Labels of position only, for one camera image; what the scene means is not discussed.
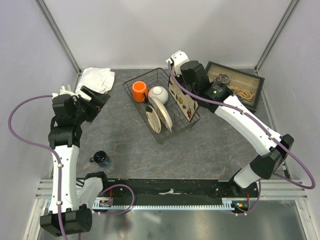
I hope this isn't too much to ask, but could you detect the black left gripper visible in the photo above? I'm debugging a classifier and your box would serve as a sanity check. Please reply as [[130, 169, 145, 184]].
[[72, 86, 110, 125]]

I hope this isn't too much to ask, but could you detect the square floral plate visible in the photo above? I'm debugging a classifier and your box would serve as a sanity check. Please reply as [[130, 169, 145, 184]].
[[168, 76, 199, 122]]

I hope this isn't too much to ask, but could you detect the white ceramic bowl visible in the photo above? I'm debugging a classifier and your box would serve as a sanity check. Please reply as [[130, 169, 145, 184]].
[[148, 86, 169, 105]]

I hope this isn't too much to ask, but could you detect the orange plastic mug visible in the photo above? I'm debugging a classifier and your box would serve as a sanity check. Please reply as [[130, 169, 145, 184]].
[[131, 81, 148, 103]]

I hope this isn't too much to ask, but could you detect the blue ringed round plate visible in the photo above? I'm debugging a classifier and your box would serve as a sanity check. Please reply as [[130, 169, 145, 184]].
[[148, 96, 173, 133]]

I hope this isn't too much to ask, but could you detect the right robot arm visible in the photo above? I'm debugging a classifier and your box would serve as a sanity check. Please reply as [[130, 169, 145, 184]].
[[180, 60, 294, 197]]

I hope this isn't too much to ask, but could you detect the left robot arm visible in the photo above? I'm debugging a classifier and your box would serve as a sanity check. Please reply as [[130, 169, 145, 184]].
[[39, 86, 110, 237]]

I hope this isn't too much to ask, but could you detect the white crumpled cloth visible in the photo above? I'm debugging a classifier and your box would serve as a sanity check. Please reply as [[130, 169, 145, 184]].
[[75, 67, 116, 94]]

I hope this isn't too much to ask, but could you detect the black glass-lid jewelry box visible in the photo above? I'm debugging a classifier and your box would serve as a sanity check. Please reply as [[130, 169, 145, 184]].
[[205, 61, 265, 113]]

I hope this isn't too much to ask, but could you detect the small dark blue cup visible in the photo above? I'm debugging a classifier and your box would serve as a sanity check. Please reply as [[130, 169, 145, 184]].
[[89, 150, 111, 168]]

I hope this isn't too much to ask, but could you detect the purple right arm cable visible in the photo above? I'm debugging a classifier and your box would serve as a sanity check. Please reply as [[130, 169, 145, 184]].
[[167, 59, 316, 190]]

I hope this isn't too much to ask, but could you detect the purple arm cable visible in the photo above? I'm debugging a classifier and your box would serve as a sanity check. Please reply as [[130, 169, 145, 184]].
[[7, 94, 69, 240], [167, 59, 316, 190]]

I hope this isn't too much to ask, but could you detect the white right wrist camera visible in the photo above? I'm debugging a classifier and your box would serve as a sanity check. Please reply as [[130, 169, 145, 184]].
[[166, 50, 190, 77]]

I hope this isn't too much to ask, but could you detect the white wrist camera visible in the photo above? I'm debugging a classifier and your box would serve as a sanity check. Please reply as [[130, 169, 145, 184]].
[[166, 50, 190, 77], [52, 84, 76, 99]]

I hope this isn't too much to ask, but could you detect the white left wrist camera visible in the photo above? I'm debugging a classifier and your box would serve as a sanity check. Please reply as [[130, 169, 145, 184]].
[[52, 84, 76, 99]]

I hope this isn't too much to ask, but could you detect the black wire dish rack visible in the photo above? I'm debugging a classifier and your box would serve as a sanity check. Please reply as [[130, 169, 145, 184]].
[[123, 67, 200, 144]]

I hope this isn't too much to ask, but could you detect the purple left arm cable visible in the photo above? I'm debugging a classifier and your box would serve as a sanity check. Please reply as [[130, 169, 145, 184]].
[[7, 94, 69, 240]]

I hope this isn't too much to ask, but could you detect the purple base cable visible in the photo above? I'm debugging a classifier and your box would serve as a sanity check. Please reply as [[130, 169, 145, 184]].
[[92, 183, 136, 216]]

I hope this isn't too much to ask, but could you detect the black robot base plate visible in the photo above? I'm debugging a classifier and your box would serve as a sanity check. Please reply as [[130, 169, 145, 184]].
[[99, 178, 258, 206]]

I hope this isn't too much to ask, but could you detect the aluminium frame rail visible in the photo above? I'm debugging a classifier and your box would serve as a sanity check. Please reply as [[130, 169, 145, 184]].
[[35, 0, 82, 75]]

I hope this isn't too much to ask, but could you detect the blue slotted cable duct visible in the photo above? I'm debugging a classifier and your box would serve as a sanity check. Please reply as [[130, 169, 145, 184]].
[[92, 199, 235, 211]]

